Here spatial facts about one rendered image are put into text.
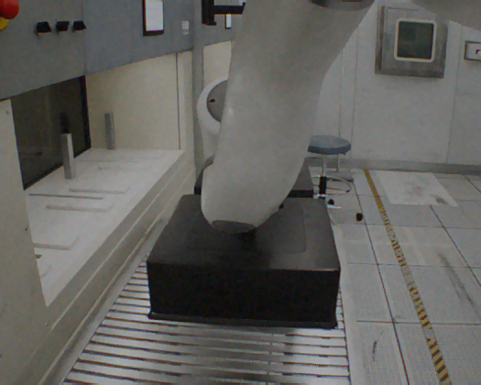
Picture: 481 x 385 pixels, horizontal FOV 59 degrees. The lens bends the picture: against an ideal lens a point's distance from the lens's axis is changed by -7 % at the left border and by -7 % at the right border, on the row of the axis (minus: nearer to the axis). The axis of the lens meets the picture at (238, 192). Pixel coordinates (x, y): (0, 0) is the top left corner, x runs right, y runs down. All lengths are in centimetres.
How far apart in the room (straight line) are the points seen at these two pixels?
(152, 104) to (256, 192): 154
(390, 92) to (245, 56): 422
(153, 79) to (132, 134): 26
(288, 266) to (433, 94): 412
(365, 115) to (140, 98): 300
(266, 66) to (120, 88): 162
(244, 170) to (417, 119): 432
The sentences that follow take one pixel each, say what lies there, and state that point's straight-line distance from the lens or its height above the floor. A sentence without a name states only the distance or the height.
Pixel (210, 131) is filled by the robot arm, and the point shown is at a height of 127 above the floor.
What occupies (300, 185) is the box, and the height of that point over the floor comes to 101.
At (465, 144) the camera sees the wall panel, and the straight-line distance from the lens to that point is 490.
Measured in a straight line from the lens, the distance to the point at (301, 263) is 67.
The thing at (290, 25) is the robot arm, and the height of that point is 138.
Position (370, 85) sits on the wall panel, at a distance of 455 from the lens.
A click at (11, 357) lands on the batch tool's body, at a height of 92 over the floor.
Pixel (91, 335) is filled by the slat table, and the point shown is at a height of 76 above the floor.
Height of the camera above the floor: 138
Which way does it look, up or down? 21 degrees down
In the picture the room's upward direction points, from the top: straight up
